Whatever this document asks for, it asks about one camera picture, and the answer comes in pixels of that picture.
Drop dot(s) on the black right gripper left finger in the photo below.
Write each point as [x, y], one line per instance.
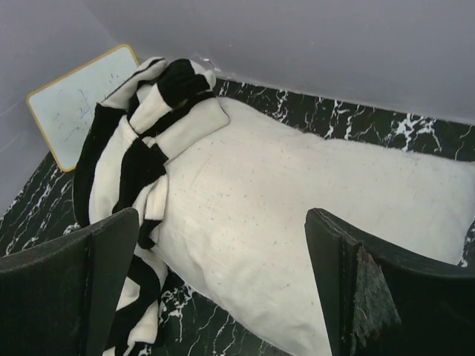
[60, 297]

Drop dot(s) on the yellow framed whiteboard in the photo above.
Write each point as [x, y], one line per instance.
[64, 108]

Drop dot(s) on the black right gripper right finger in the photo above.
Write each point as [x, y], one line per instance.
[380, 299]

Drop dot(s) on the black white striped pillowcase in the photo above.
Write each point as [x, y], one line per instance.
[157, 113]

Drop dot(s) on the white pillow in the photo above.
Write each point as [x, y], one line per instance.
[238, 200]

